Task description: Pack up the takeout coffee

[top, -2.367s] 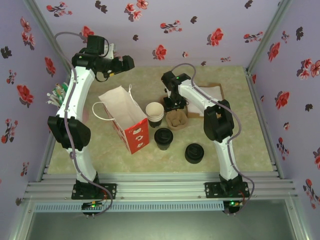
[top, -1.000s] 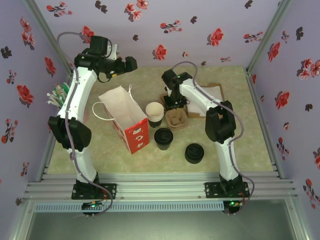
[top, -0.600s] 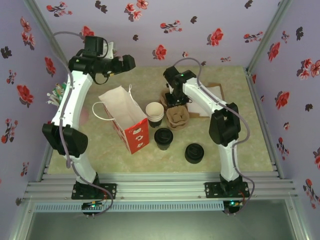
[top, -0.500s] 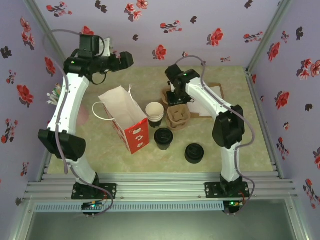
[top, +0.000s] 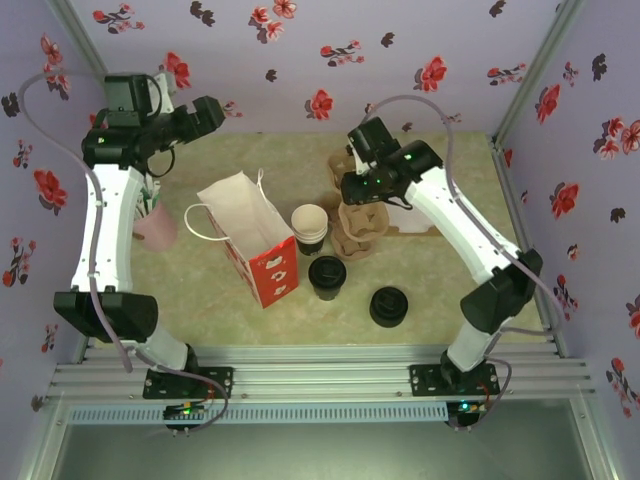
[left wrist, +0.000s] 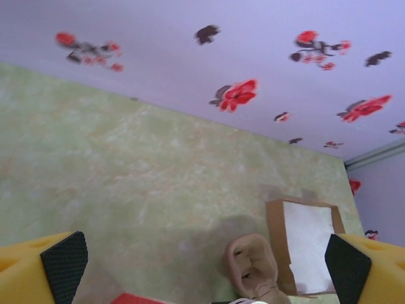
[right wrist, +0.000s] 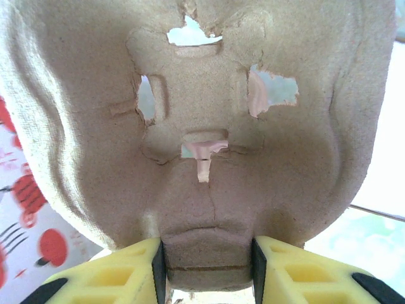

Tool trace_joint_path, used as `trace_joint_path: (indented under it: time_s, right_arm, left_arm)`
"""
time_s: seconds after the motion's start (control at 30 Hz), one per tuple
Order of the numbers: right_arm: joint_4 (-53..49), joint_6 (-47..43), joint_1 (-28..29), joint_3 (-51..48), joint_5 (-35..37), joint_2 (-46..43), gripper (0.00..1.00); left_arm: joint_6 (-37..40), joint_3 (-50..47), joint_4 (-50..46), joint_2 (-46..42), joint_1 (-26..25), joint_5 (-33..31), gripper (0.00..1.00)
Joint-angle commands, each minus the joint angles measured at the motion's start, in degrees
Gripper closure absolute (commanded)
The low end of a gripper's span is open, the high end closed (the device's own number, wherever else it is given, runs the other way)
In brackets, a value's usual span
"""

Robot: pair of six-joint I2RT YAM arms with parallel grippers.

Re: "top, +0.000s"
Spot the brown pulp cup carrier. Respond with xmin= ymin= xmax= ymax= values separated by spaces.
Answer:
xmin=327 ymin=153 xmax=392 ymax=240

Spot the black lidded coffee cup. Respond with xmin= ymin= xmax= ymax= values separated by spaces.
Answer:
xmin=307 ymin=254 xmax=348 ymax=303

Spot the red white paper bag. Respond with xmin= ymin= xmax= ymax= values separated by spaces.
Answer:
xmin=183 ymin=168 xmax=301 ymax=310

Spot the brown cardboard tray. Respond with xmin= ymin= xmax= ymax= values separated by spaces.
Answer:
xmin=372 ymin=199 xmax=441 ymax=237

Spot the stack of paper cups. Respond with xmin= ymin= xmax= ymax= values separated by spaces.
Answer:
xmin=291 ymin=203 xmax=330 ymax=257

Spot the pink straw holder cup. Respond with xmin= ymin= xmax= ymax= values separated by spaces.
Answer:
xmin=132 ymin=199 xmax=179 ymax=254

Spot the stack of black cup lids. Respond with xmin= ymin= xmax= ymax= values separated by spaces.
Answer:
xmin=368 ymin=285 xmax=410 ymax=330

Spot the small black controller board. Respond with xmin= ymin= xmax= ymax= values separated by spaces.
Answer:
xmin=163 ymin=402 xmax=214 ymax=432
xmin=446 ymin=398 xmax=490 ymax=430

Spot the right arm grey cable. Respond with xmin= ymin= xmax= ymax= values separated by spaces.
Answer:
xmin=363 ymin=94 xmax=565 ymax=431

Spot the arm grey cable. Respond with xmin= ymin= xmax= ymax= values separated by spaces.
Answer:
xmin=18 ymin=71 xmax=232 ymax=432
xmin=363 ymin=94 xmax=565 ymax=431

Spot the left arm grey cable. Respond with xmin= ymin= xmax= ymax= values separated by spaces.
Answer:
xmin=18 ymin=71 xmax=232 ymax=432

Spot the aluminium corner post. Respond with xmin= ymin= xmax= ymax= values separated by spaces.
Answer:
xmin=492 ymin=0 xmax=587 ymax=144
xmin=44 ymin=0 xmax=149 ymax=146

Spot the aluminium side frame rail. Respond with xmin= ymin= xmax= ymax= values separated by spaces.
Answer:
xmin=488 ymin=133 xmax=572 ymax=359

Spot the wide aluminium base rail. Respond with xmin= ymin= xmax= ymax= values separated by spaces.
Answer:
xmin=47 ymin=343 xmax=599 ymax=401

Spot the grey slotted cable duct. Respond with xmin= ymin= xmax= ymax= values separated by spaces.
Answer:
xmin=67 ymin=403 xmax=450 ymax=426

